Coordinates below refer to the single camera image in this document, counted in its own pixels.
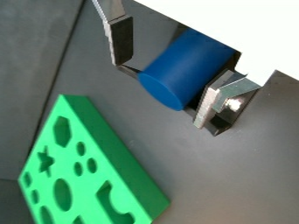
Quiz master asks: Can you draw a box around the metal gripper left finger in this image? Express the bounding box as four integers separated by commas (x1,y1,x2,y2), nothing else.
91,0,134,66

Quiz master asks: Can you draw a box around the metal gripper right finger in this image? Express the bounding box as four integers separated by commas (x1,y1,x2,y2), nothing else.
194,69,260,130

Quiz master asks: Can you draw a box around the green foam shape board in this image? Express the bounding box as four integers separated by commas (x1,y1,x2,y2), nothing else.
19,94,170,224

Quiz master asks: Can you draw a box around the blue oval cylinder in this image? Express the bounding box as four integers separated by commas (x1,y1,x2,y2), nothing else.
138,29,235,111

